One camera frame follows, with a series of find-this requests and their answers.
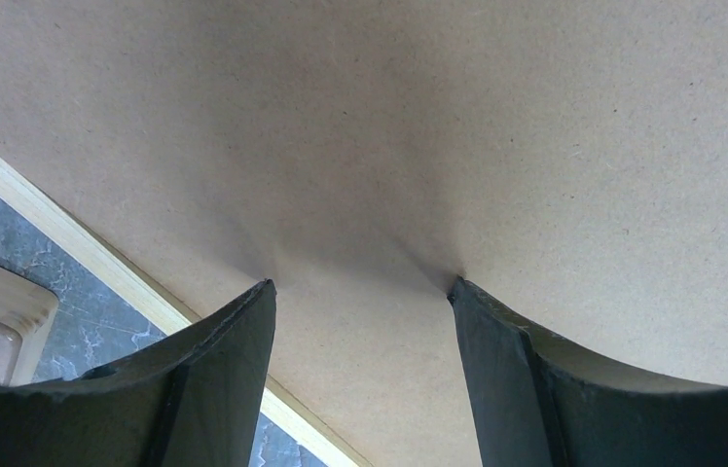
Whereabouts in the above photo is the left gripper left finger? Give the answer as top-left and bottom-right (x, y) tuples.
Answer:
(0, 280), (276, 466)

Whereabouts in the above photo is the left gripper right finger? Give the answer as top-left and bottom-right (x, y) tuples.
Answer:
(448, 278), (728, 466)

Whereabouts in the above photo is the brown frame backing board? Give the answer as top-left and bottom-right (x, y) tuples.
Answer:
(0, 1), (728, 466)

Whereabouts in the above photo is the wooden picture frame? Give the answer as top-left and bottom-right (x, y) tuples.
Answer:
(0, 158), (371, 466)

